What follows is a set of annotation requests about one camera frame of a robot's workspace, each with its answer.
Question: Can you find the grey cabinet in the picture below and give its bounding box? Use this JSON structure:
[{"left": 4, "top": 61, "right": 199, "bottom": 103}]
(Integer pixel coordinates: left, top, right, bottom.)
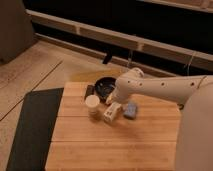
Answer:
[{"left": 0, "top": 0, "right": 36, "bottom": 63}]

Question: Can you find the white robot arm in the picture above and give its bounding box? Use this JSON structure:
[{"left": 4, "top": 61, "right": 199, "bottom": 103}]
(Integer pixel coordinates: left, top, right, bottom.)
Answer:
[{"left": 112, "top": 68, "right": 213, "bottom": 171}]

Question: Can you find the white paper cup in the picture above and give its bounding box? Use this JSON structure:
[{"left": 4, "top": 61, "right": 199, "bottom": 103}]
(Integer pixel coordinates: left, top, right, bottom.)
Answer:
[{"left": 85, "top": 95, "right": 100, "bottom": 117}]

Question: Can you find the white window rail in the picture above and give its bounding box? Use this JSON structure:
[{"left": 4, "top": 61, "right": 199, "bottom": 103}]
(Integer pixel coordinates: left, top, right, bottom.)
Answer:
[{"left": 26, "top": 9, "right": 213, "bottom": 71}]

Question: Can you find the blue sponge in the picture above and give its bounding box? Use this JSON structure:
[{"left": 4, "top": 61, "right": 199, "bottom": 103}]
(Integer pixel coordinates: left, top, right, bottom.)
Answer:
[{"left": 123, "top": 102, "right": 137, "bottom": 119}]

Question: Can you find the black floor mat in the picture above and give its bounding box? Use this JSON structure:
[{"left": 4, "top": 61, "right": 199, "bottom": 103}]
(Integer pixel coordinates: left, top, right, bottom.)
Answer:
[{"left": 6, "top": 88, "right": 63, "bottom": 171}]

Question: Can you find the dark ceramic bowl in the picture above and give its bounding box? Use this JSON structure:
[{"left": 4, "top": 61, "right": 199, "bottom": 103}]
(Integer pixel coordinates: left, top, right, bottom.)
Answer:
[{"left": 95, "top": 77, "right": 116, "bottom": 102}]

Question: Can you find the wooden table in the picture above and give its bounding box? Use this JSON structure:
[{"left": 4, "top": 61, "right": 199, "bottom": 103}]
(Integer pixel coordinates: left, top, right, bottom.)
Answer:
[{"left": 45, "top": 82, "right": 180, "bottom": 171}]

